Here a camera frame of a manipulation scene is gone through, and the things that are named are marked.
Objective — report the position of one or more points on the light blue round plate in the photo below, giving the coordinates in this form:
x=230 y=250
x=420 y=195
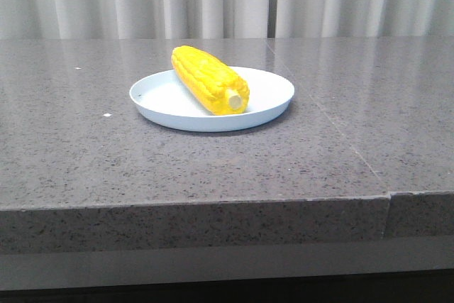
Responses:
x=163 y=99

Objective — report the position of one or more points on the yellow plastic corn cob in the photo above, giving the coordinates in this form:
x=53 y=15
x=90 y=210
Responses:
x=216 y=86

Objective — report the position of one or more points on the white pleated curtain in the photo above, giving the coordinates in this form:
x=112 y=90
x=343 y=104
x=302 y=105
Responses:
x=67 y=19

